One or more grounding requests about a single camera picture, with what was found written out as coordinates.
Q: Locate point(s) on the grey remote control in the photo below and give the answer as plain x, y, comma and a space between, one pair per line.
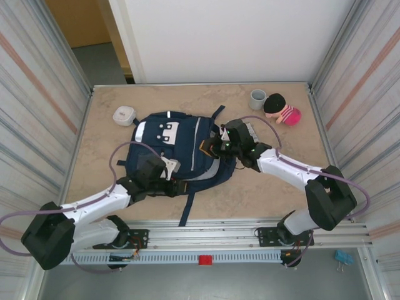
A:
252, 132

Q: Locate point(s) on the navy blue backpack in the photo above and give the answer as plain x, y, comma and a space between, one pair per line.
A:
184, 134

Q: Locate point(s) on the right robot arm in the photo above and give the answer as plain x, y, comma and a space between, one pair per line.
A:
287, 168

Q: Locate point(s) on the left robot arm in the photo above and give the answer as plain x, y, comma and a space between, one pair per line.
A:
97, 200

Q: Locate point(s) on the grey cup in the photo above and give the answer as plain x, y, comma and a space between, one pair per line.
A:
257, 101

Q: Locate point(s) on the pink plush doll black hair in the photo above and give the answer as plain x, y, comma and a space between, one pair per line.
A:
286, 114

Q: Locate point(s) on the small white lidded container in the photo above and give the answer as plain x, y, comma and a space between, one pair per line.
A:
124, 115

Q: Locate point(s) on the red block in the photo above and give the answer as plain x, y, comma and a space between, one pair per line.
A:
205, 260

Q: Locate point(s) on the blue binder clip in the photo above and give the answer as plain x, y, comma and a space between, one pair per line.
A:
343, 257

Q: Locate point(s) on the wooden door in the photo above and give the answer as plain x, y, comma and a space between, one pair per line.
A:
78, 22

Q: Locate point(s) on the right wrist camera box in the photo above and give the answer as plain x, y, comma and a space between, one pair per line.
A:
224, 134

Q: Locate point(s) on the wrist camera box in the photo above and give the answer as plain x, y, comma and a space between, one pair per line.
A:
224, 134
171, 167

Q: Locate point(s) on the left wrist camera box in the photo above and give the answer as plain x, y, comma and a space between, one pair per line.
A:
171, 167

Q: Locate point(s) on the aluminium mounting rail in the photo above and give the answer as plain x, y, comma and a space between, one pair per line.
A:
203, 234

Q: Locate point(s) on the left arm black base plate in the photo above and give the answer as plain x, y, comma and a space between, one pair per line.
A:
139, 237

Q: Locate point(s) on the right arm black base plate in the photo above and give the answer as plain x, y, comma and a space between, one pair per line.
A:
268, 234

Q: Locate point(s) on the aluminium frame post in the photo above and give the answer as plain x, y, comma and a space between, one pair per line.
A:
334, 47
70, 47

